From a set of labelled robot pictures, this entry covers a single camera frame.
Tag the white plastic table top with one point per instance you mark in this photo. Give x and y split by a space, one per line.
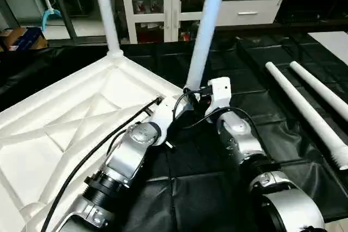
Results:
54 123

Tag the brown cardboard box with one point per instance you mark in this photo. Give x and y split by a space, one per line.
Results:
8 36

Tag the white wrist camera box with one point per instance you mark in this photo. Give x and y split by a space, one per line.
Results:
166 115
220 93

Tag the blue plastic bag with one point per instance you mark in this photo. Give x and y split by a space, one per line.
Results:
30 36

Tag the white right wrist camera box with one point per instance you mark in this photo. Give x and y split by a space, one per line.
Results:
220 93

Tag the white drawer unit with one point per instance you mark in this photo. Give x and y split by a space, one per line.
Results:
250 12

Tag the white glass-door cabinet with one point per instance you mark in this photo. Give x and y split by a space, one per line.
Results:
157 4

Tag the light blue hooked pole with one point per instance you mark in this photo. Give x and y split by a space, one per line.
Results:
46 6

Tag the white plastic table leg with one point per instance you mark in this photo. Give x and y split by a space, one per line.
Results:
107 9
321 88
206 25
304 107

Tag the white flat board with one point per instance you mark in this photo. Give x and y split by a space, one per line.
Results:
337 39

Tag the black work mat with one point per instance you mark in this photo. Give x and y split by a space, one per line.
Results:
261 134

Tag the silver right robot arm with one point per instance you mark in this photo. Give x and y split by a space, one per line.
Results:
250 156

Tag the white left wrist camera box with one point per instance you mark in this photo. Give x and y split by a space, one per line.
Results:
166 115

